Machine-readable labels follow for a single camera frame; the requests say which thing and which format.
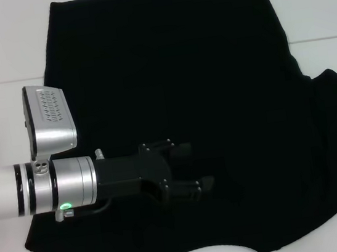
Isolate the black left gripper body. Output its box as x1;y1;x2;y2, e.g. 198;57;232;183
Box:
92;137;183;214

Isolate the black t-shirt with white print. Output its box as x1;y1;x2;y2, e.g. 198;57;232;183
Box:
0;0;337;252

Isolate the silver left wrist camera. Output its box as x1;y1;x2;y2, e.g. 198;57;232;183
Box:
19;80;81;163

